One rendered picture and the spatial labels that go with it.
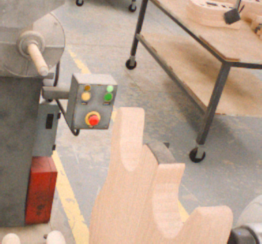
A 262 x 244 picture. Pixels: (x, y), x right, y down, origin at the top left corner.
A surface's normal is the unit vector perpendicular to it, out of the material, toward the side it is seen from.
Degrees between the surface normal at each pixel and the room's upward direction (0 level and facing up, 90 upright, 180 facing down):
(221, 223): 73
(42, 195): 90
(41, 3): 90
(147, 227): 90
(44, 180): 90
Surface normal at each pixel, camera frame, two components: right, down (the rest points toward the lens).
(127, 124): 0.32, 0.20
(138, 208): -0.95, 0.00
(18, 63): 0.21, 0.62
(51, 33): 0.41, 0.44
